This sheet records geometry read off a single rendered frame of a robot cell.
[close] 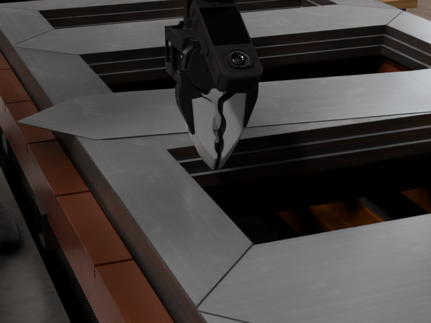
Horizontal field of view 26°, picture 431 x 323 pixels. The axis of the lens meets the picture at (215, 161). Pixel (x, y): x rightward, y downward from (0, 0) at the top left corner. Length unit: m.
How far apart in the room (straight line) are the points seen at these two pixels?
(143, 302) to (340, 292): 0.18
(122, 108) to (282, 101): 0.22
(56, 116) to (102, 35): 0.43
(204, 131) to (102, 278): 0.21
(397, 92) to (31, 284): 0.56
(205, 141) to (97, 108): 0.27
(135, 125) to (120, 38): 0.44
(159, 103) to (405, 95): 0.34
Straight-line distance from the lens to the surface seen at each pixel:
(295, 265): 0.84
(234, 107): 1.01
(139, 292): 0.88
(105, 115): 1.22
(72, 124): 1.19
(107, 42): 1.58
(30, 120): 1.22
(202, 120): 1.00
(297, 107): 1.25
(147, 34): 1.63
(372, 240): 0.89
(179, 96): 0.98
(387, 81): 1.38
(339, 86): 1.34
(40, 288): 1.20
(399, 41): 1.67
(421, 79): 1.40
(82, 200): 1.07
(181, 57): 1.00
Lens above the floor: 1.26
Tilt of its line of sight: 22 degrees down
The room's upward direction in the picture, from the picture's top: straight up
